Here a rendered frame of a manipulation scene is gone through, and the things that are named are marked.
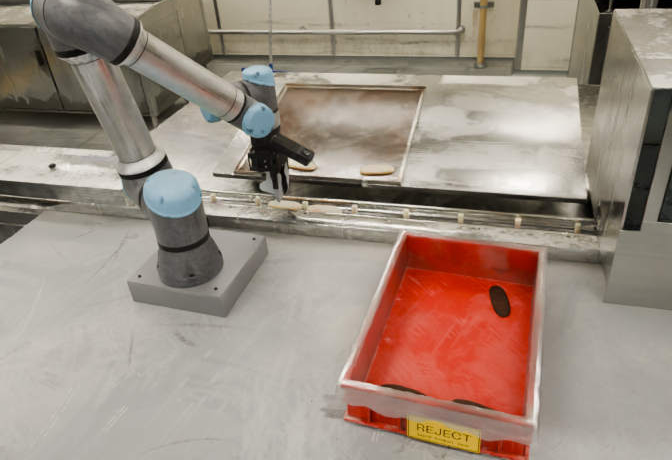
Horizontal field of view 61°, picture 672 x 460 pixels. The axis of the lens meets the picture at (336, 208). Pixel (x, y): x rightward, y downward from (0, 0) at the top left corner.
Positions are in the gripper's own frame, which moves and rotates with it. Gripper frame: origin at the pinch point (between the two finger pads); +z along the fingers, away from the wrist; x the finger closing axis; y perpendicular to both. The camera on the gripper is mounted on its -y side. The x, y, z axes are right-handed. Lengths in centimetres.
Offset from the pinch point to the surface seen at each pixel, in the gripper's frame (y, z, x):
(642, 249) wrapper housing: -85, -7, 22
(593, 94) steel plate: -88, 8, -97
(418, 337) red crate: -43, 7, 40
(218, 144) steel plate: 40, 7, -40
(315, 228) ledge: -11.4, 4.3, 9.0
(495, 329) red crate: -58, 7, 35
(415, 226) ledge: -37.1, 3.1, 5.9
